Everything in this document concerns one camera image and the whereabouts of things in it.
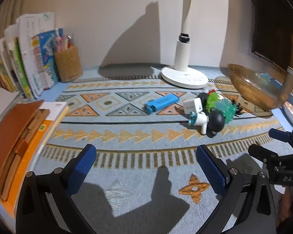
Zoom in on red figure black hair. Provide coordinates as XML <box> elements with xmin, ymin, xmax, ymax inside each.
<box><xmin>198</xmin><ymin>89</ymin><xmax>216</xmax><ymax>102</ymax></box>

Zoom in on white blue robot figure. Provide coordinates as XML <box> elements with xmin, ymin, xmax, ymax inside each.
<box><xmin>188</xmin><ymin>112</ymin><xmax>209</xmax><ymax>135</ymax></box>

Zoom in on black spider toy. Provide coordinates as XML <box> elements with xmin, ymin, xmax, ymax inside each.
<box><xmin>232</xmin><ymin>100</ymin><xmax>244</xmax><ymax>116</ymax></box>

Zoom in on pens in holder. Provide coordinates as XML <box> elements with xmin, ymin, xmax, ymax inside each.
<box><xmin>54</xmin><ymin>28</ymin><xmax>74</xmax><ymax>53</ymax></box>

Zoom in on person's right hand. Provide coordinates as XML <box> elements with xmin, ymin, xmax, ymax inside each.
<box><xmin>278</xmin><ymin>186</ymin><xmax>293</xmax><ymax>224</ymax></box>

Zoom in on black round ball toy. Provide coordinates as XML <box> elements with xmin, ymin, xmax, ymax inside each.
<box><xmin>206</xmin><ymin>109</ymin><xmax>225</xmax><ymax>138</ymax></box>

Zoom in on beige thermos bottle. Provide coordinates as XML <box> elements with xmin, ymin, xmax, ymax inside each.
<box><xmin>281</xmin><ymin>66</ymin><xmax>293</xmax><ymax>99</ymax></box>

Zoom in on dark television screen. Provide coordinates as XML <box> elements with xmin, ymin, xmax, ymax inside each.
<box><xmin>252</xmin><ymin>0</ymin><xmax>293</xmax><ymax>71</ymax></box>

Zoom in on green rubber toy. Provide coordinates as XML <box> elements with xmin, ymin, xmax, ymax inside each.
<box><xmin>205</xmin><ymin>90</ymin><xmax>224</xmax><ymax>113</ymax></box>

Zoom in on white charger cube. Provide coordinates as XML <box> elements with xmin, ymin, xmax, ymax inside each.
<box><xmin>182</xmin><ymin>97</ymin><xmax>203</xmax><ymax>115</ymax></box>

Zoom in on woven pen holder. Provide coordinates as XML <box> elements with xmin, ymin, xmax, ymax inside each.
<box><xmin>55</xmin><ymin>45</ymin><xmax>83</xmax><ymax>82</ymax></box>

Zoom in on brown leather notebook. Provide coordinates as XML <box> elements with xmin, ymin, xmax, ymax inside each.
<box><xmin>0</xmin><ymin>100</ymin><xmax>50</xmax><ymax>201</ymax></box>

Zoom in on row of standing books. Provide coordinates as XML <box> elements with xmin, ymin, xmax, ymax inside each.
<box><xmin>0</xmin><ymin>12</ymin><xmax>63</xmax><ymax>100</ymax></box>

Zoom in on teal translucent toy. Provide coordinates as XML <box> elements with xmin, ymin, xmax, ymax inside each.
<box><xmin>215</xmin><ymin>99</ymin><xmax>237</xmax><ymax>124</ymax></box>

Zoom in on blue lighter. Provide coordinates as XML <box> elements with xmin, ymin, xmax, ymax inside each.
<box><xmin>144</xmin><ymin>94</ymin><xmax>179</xmax><ymax>114</ymax></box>

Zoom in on patterned blue table mat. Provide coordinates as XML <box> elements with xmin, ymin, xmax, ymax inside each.
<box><xmin>34</xmin><ymin>71</ymin><xmax>292</xmax><ymax>233</ymax></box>

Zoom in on white desk lamp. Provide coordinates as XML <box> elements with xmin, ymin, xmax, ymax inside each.
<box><xmin>161</xmin><ymin>0</ymin><xmax>208</xmax><ymax>89</ymax></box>

